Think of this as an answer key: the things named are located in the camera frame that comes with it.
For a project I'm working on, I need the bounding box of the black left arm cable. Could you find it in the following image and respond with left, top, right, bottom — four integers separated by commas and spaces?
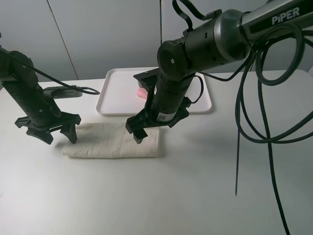
0, 47, 101, 95

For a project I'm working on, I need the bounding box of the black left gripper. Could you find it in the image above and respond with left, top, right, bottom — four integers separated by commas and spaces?
3, 81, 81, 144

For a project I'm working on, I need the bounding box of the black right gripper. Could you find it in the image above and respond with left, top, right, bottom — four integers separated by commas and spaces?
126, 71, 191, 144

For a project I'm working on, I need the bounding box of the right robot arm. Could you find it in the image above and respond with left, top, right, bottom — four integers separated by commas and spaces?
126, 0, 313, 143

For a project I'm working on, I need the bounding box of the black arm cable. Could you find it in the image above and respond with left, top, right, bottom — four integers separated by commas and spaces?
0, 47, 101, 95
172, 0, 313, 235

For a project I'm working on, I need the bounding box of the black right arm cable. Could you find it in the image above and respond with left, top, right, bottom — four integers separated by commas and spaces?
172, 0, 313, 235

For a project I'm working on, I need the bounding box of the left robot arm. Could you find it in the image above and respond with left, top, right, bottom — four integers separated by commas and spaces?
0, 48, 81, 144

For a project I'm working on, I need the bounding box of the pink towel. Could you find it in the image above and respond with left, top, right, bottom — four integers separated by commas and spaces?
137, 87, 148, 99

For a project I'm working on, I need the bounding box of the cream white towel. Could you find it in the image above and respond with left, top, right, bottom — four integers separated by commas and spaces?
63, 123, 160, 159

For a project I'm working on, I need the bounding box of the white rectangular plastic tray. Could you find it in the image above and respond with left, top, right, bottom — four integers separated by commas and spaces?
96, 67, 212, 116

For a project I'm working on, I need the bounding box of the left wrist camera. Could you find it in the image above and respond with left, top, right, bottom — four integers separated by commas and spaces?
43, 86, 83, 99

